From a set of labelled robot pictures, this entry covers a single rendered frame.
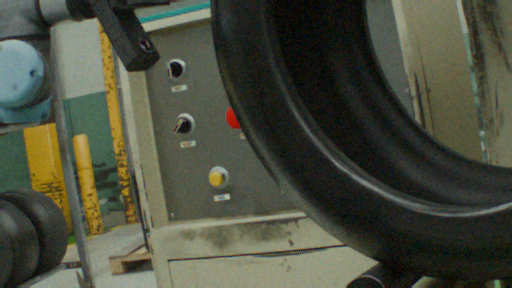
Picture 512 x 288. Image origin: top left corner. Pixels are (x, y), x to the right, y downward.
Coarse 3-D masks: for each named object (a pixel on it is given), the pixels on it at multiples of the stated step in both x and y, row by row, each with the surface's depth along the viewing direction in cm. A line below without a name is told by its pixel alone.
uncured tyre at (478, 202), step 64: (256, 0) 101; (320, 0) 126; (256, 64) 102; (320, 64) 126; (256, 128) 103; (320, 128) 121; (384, 128) 125; (320, 192) 101; (384, 192) 98; (448, 192) 122; (384, 256) 101; (448, 256) 96
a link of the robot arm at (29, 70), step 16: (0, 48) 110; (16, 48) 110; (32, 48) 114; (0, 64) 110; (16, 64) 110; (32, 64) 111; (0, 80) 110; (16, 80) 110; (32, 80) 111; (0, 96) 110; (16, 96) 110; (32, 96) 114
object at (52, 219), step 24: (48, 120) 555; (72, 168) 557; (24, 192) 534; (72, 192) 555; (0, 216) 485; (24, 216) 502; (48, 216) 527; (72, 216) 556; (0, 240) 455; (24, 240) 488; (48, 240) 524; (0, 264) 452; (24, 264) 488; (48, 264) 528; (72, 264) 559
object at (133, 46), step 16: (96, 0) 120; (96, 16) 120; (112, 16) 119; (128, 16) 121; (112, 32) 119; (128, 32) 119; (144, 32) 122; (128, 48) 119; (144, 48) 119; (128, 64) 119; (144, 64) 119
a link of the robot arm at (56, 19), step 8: (40, 0) 122; (48, 0) 122; (56, 0) 121; (64, 0) 121; (48, 8) 122; (56, 8) 122; (64, 8) 121; (48, 16) 123; (56, 16) 123; (64, 16) 122; (72, 16) 123; (56, 24) 125; (64, 24) 125
